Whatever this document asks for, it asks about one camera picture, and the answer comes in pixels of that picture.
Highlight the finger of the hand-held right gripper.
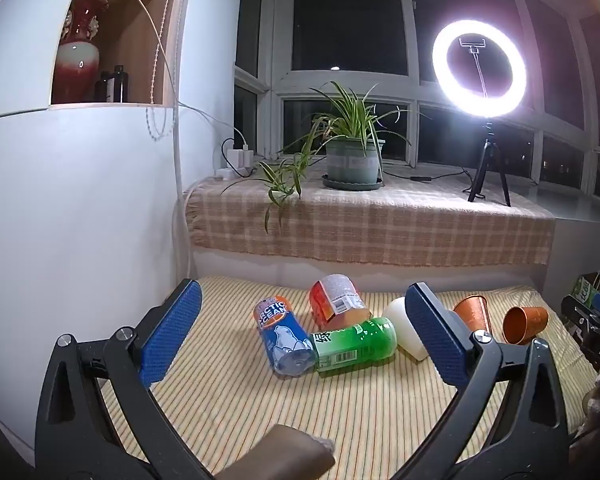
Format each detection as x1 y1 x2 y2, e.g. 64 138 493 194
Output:
561 292 600 335

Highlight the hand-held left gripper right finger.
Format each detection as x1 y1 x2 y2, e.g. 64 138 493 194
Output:
390 281 572 480

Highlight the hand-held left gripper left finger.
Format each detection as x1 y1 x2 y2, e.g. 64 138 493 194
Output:
35 279 216 480

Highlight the white plastic cup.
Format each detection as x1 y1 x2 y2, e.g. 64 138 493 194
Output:
382 296 431 362

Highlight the copper metal cup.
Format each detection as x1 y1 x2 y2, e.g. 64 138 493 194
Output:
452 294 492 337
502 306 550 346

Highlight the green printed cup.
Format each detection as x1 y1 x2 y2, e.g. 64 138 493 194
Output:
312 316 398 379

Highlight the orange cup with white label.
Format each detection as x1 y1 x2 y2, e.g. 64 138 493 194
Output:
309 274 371 334

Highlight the blue printed cup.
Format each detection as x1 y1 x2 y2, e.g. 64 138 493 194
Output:
252 296 319 380

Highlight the green printed box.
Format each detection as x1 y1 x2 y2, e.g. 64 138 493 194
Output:
572 271 600 307

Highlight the checked beige cloth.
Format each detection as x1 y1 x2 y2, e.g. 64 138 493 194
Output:
185 172 557 267

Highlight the yellow striped mat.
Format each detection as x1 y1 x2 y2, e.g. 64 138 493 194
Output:
99 275 600 480

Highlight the brown cloth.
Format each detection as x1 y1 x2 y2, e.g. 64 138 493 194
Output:
214 423 337 480

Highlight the green pot saucer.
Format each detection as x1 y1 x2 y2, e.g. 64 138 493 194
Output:
321 173 384 192

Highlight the black tripod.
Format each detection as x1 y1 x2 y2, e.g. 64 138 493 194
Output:
462 120 512 208

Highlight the grey-green flower pot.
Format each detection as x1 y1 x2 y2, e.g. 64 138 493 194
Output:
325 137 384 184

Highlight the spider plant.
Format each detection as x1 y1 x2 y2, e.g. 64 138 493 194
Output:
221 81 422 234

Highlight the dark glass bottle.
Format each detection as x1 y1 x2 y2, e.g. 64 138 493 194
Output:
110 64 130 104
95 70 112 104

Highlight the red and white vase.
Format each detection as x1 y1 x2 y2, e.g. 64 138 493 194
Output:
52 0 110 105

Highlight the phone holder clamp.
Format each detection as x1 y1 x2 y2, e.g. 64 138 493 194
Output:
458 37 489 100

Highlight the black ring light cable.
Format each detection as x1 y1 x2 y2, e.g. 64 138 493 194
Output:
380 164 476 183

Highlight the white bead cord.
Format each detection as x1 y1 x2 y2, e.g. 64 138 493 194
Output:
144 0 182 142

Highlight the white ring light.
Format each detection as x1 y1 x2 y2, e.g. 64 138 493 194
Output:
432 19 527 117

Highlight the white window frame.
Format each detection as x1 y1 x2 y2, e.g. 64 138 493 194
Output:
233 0 600 202

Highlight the wooden wall shelf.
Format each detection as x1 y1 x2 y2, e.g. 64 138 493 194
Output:
49 0 187 112

